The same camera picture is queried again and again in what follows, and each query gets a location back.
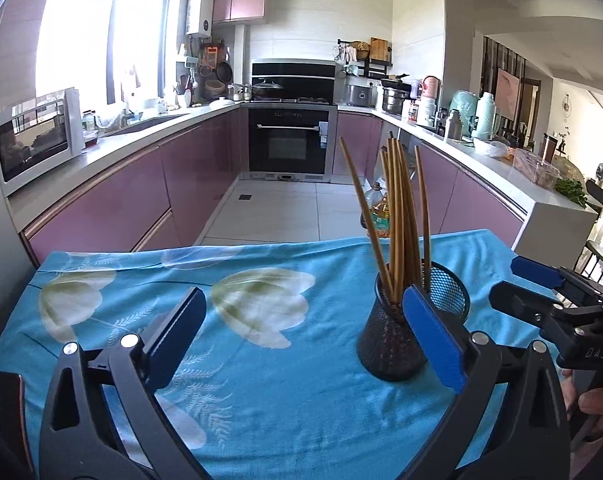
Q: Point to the pink base cabinets short run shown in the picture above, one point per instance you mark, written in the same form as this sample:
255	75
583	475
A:
476	205

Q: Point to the black built-in oven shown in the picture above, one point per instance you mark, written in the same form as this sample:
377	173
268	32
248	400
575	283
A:
286	142

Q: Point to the white jar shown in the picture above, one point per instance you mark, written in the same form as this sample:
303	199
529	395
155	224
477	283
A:
426	112

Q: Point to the white gas water heater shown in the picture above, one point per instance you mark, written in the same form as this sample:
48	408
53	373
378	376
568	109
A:
200	10

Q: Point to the yellow oil bottle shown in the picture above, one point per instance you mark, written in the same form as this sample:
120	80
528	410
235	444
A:
376	212

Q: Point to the black range hood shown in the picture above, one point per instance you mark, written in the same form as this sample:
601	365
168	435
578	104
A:
294	72

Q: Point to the black wok with lid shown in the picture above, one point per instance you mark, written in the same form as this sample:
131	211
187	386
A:
267	90

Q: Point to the pink base cabinets long run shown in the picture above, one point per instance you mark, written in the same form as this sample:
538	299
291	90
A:
131	195

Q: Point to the white bowl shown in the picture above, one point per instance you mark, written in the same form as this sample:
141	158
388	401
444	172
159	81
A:
491	148

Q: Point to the clear plastic bag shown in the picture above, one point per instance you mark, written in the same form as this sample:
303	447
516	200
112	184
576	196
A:
111	116

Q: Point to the steel stock pot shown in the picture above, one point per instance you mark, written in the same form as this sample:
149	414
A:
395	97

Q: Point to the white plate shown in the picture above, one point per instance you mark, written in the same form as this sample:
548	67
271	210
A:
222	103

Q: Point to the kitchen sink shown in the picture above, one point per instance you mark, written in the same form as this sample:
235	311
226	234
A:
146	122

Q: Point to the wooden cutting board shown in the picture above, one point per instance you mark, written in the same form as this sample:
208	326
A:
379	49

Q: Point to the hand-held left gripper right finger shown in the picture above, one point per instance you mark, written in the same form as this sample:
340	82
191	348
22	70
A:
434	335

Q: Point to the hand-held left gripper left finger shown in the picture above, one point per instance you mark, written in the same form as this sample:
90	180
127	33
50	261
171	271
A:
179	335

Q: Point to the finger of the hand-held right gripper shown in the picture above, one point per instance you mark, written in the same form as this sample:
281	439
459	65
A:
519	300
536	271

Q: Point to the black countertop shelf rack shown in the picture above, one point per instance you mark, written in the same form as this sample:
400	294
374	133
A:
379	67

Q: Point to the orange grater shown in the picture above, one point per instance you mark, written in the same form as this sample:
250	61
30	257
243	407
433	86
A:
211	56

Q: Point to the blue floral tablecloth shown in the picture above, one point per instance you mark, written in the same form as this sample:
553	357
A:
281	385

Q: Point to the wooden bowl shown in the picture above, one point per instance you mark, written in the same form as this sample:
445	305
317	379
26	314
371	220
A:
215	88

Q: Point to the pink kettle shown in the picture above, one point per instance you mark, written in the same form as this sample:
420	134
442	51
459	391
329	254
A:
430	87

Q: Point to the bunch of wooden chopsticks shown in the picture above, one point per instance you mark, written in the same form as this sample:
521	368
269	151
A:
399	220

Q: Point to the dark dining chair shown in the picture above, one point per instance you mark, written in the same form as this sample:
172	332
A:
596	192

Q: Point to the green leafy vegetables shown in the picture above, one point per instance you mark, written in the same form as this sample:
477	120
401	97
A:
571	192

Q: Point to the white green thermos flask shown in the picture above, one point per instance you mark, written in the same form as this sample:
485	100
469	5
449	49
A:
486	117

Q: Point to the kitchen window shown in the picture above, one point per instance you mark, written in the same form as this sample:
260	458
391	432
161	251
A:
91	30

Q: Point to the silver rice cooker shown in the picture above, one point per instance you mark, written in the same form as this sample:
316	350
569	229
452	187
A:
360	96

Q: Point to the clear plastic container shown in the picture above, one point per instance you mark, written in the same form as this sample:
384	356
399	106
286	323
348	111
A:
536	169

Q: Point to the black mesh utensil holder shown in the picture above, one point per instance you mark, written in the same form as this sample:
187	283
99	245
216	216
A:
386	345

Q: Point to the wall clock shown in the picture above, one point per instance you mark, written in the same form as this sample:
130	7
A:
568	105

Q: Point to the steel bottle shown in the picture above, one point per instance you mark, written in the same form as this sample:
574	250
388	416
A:
453	126

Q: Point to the black frying pan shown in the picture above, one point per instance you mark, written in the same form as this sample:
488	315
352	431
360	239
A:
225	73

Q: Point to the framed wall painting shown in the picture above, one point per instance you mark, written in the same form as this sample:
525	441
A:
509	92

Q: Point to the white microwave oven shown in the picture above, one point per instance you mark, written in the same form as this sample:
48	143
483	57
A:
31	142

